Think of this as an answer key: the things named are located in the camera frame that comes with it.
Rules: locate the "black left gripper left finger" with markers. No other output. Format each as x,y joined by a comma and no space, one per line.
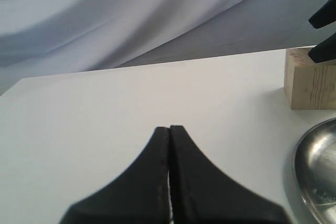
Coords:
139,195

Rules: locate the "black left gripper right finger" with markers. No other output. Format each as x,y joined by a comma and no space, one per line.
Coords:
202,193

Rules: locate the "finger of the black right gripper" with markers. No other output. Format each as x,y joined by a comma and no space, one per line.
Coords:
324,51
325,15

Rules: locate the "wooden cube block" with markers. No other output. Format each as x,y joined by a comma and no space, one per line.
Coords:
308,85

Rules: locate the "round stainless steel plate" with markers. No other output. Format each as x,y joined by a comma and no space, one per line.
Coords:
313,166

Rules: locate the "grey backdrop curtain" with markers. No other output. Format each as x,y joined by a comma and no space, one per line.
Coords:
45,37

